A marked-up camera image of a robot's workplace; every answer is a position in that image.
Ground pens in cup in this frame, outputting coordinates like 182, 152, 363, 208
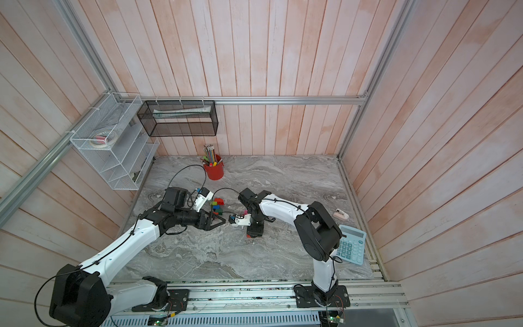
202, 144, 221, 166

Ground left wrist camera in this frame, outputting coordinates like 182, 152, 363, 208
192, 187, 214, 213

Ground aluminium rail front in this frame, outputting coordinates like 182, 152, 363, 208
71, 279, 409, 317

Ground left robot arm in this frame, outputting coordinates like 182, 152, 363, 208
49, 187, 217, 326

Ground small white pink object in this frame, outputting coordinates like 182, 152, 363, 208
333, 209, 350, 220

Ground black mesh basket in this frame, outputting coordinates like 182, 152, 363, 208
137, 100, 219, 137

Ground red pen cup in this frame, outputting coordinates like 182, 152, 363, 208
202, 155, 224, 181

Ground tape roll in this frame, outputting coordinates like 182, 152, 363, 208
89, 130, 115, 149

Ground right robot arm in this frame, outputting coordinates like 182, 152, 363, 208
238, 188, 343, 306

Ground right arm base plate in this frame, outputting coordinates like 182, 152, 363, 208
293, 284, 351, 309

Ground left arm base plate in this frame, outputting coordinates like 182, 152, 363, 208
132, 289, 189, 312

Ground white wire shelf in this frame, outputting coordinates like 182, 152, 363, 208
70, 93, 159, 191

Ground calculator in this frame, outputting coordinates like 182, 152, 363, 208
336, 225, 366, 265

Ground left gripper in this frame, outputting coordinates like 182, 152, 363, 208
175, 208, 226, 232

